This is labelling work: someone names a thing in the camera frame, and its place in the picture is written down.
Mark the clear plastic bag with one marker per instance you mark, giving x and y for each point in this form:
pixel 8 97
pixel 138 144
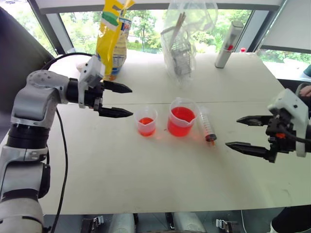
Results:
pixel 196 36

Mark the large beaker red liquid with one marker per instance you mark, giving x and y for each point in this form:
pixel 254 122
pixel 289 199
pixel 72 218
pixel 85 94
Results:
pixel 181 121

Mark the metal latch clamp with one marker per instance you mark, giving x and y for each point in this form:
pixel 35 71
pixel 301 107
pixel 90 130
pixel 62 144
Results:
pixel 227 225
pixel 93 224

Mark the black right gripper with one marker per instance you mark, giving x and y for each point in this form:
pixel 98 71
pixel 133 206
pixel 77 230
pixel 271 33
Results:
pixel 283 143

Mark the dark grey panel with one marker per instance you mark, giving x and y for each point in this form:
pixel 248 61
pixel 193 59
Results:
pixel 19 53

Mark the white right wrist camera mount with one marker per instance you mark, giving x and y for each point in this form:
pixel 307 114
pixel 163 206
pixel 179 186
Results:
pixel 289 102

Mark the wooden chopsticks pair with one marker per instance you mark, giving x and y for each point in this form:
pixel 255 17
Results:
pixel 178 28

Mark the grey window roller blind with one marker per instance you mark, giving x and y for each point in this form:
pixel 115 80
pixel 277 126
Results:
pixel 289 26

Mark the dark rounded shape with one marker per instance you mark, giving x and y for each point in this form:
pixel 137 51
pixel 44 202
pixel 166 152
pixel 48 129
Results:
pixel 291 221

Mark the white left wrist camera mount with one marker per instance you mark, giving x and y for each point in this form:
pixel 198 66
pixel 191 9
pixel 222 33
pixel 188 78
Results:
pixel 91 70

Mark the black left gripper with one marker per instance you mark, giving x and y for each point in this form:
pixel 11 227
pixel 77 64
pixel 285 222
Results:
pixel 93 98

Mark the yellow snack bag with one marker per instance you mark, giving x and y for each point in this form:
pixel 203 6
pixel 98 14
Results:
pixel 113 41

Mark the clear plastic syringe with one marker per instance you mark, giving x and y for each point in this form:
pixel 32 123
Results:
pixel 207 125

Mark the silver cylindrical tube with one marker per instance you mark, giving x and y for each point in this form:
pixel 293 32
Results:
pixel 228 46

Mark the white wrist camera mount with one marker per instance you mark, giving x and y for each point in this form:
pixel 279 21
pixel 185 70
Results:
pixel 289 102
pixel 91 70

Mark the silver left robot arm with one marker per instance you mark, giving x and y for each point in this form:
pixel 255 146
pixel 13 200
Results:
pixel 36 97

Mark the person's bare hand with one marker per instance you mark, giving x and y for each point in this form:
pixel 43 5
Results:
pixel 306 91

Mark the small clear plastic measuring cup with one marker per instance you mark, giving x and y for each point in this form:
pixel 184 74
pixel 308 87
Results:
pixel 146 125

